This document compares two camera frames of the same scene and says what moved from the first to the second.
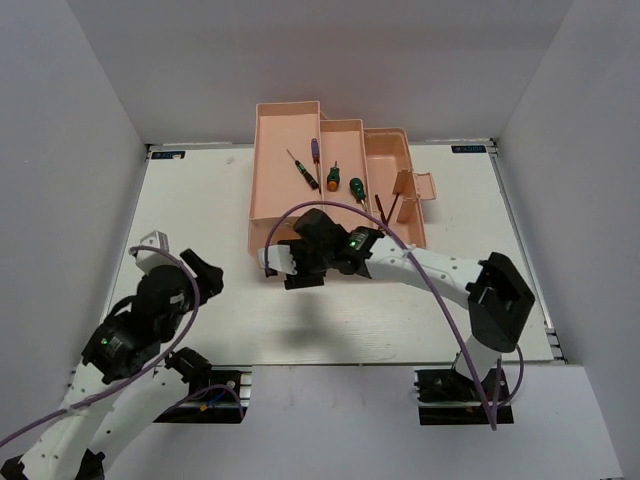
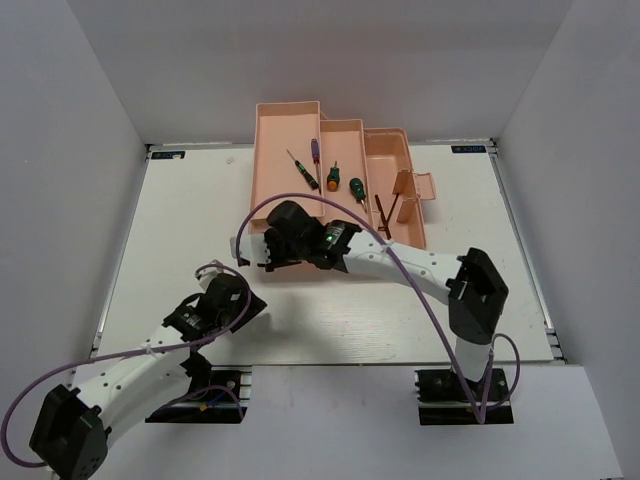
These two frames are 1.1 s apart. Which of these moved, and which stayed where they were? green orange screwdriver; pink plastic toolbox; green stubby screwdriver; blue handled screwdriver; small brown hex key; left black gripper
Moved: small brown hex key; left black gripper
Stayed: green stubby screwdriver; pink plastic toolbox; blue handled screwdriver; green orange screwdriver
